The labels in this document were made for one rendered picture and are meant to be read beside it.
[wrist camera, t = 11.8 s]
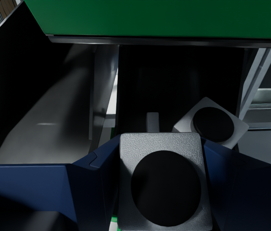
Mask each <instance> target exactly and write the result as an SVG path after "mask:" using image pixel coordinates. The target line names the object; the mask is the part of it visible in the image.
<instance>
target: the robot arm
mask: <svg viewBox="0 0 271 231"><path fill-rule="evenodd" d="M120 136H121V134H118V135H117V136H115V137H114V138H112V139H110V140H109V141H107V142H106V143H105V144H103V145H102V146H100V147H98V148H97V149H95V150H94V151H92V152H91V153H89V154H88V155H86V156H84V157H83V158H81V159H79V160H77V161H75V162H73V163H72V164H70V163H61V164H0V231H109V227H110V223H111V219H112V214H113V210H114V204H115V200H116V196H117V191H118V179H119V138H120ZM200 138H201V146H202V152H203V159H204V166H205V172H206V181H207V188H208V195H209V201H210V208H211V210H212V212H213V214H214V217H215V219H216V221H217V223H218V225H219V228H220V230H221V231H271V164H269V163H266V162H264V161H261V160H258V159H255V158H253V157H250V156H247V155H244V154H242V153H240V152H237V151H235V150H231V149H230V148H227V147H225V146H222V145H220V144H217V143H215V142H213V141H210V140H208V139H205V138H203V137H200Z"/></svg>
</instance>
